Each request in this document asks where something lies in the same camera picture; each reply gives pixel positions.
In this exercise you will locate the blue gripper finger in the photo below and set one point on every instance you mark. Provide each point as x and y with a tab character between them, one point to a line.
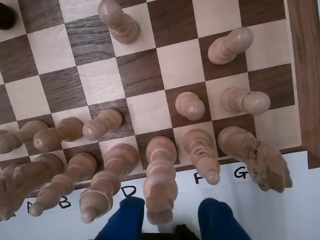
220	222
127	220

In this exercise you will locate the light wooden king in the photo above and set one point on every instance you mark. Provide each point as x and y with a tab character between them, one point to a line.
160	175

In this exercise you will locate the white paper strip with letters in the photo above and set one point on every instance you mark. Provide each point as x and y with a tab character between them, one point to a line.
225	187

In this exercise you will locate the light wooden queen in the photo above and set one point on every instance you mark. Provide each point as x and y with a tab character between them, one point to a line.
105	185

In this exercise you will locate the light wooden bishop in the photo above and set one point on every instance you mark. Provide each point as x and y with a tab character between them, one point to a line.
200	155
62	182

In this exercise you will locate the light wooden knight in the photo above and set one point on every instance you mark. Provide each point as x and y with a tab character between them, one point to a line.
250	155
15	185

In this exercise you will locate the light wooden pawn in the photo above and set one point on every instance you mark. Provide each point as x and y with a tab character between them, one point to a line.
120	25
57	133
230	47
102	123
245	100
190	106
25	133

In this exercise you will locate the wooden chessboard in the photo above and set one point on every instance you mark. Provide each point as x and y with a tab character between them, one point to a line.
100	82

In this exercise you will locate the dark wooden pawn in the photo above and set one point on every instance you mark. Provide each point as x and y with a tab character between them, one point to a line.
6	17

